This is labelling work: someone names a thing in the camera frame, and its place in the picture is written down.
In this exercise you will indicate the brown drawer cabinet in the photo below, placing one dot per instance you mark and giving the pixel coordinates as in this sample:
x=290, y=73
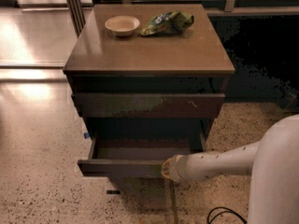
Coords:
x=194, y=61

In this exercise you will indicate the brown drawer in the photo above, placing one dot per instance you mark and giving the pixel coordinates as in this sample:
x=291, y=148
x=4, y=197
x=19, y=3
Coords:
x=149, y=105
x=136, y=158

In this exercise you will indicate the blue tape piece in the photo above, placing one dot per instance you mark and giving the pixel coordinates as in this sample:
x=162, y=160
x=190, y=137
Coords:
x=86, y=135

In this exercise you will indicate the green chip bag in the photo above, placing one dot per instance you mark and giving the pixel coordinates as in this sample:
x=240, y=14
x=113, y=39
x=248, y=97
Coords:
x=170, y=23

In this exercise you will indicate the white bowl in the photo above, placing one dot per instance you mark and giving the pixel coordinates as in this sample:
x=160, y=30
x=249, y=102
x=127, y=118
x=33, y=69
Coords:
x=122, y=26

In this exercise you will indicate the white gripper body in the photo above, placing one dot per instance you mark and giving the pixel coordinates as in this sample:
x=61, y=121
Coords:
x=177, y=168

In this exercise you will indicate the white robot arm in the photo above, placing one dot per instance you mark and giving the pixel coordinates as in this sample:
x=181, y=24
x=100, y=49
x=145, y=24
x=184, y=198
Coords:
x=272, y=163

